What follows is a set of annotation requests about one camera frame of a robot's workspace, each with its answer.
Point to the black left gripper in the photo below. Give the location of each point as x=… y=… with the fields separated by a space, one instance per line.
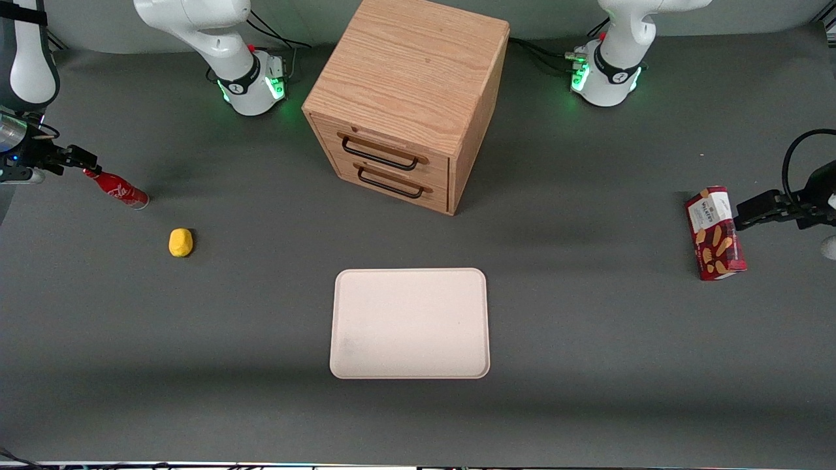
x=801 y=209

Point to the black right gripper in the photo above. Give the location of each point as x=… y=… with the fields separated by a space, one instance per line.
x=36 y=155

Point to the red coke bottle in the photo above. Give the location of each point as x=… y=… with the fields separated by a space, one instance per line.
x=119 y=190

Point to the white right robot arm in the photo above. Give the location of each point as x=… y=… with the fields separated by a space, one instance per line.
x=196 y=19

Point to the white rectangular tray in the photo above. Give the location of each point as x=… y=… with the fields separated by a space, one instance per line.
x=409 y=323

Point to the red cookie box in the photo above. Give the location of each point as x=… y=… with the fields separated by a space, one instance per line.
x=715 y=235

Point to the yellow lemon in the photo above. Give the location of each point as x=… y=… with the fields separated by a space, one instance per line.
x=181 y=242

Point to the wooden drawer front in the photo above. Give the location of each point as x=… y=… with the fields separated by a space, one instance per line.
x=431 y=199
x=392 y=140

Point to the wooden drawer cabinet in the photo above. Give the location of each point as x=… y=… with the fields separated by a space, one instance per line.
x=408 y=72

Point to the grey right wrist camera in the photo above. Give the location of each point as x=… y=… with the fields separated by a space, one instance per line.
x=19 y=175

